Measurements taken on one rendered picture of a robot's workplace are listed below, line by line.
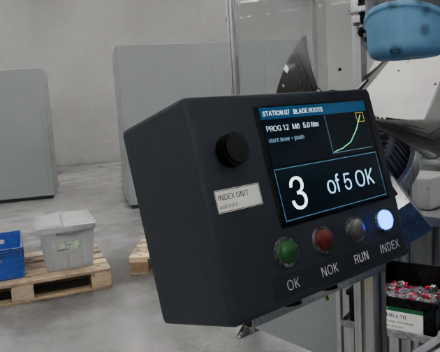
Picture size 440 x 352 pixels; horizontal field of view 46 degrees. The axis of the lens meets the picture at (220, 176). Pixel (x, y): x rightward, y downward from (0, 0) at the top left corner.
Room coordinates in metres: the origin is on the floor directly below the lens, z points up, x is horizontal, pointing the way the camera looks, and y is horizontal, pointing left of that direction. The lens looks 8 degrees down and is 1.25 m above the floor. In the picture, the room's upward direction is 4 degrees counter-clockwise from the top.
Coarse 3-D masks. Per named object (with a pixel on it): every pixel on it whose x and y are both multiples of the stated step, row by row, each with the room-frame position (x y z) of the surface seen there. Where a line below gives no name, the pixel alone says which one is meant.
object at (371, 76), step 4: (380, 64) 1.28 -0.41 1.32; (384, 64) 1.36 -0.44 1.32; (376, 68) 1.29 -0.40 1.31; (380, 68) 1.35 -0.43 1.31; (372, 72) 1.29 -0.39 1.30; (376, 72) 1.35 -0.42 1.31; (380, 72) 1.41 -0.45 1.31; (368, 76) 1.30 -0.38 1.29; (372, 76) 1.34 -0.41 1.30; (376, 76) 1.41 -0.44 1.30; (372, 80) 1.39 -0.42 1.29; (368, 84) 1.37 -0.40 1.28
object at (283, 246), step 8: (280, 240) 0.43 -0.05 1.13; (288, 240) 0.44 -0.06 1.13; (280, 248) 0.43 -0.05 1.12; (288, 248) 0.43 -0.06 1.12; (296, 248) 0.44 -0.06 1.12; (280, 256) 0.43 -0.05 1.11; (288, 256) 0.43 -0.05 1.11; (296, 256) 0.43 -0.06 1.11; (280, 264) 0.43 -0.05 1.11; (288, 264) 0.43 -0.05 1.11
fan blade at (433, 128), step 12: (384, 120) 1.21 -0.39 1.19; (396, 120) 1.20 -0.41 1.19; (408, 120) 1.20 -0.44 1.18; (420, 120) 1.18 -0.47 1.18; (432, 120) 1.17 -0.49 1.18; (384, 132) 1.13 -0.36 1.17; (396, 132) 1.11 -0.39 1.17; (408, 132) 1.10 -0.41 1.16; (420, 132) 1.09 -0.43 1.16; (432, 132) 1.08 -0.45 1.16; (408, 144) 1.06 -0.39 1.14; (420, 144) 1.05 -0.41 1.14; (432, 144) 1.04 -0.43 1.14; (432, 156) 1.01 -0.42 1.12
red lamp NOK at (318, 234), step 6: (318, 228) 0.47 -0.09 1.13; (324, 228) 0.47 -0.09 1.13; (318, 234) 0.46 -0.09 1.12; (324, 234) 0.46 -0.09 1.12; (330, 234) 0.47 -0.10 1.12; (312, 240) 0.46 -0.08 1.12; (318, 240) 0.46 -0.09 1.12; (324, 240) 0.46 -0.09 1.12; (330, 240) 0.46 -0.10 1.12; (318, 246) 0.46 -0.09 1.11; (324, 246) 0.46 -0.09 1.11; (330, 246) 0.46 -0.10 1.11; (318, 252) 0.46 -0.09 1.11; (324, 252) 0.46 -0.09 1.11
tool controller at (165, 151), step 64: (192, 128) 0.42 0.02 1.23; (256, 128) 0.46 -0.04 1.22; (320, 128) 0.51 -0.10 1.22; (192, 192) 0.42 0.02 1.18; (256, 192) 0.44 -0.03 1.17; (320, 192) 0.49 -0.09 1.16; (384, 192) 0.55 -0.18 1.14; (192, 256) 0.42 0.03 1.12; (256, 256) 0.42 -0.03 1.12; (320, 256) 0.46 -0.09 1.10; (384, 256) 0.52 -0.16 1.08; (192, 320) 0.43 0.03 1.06
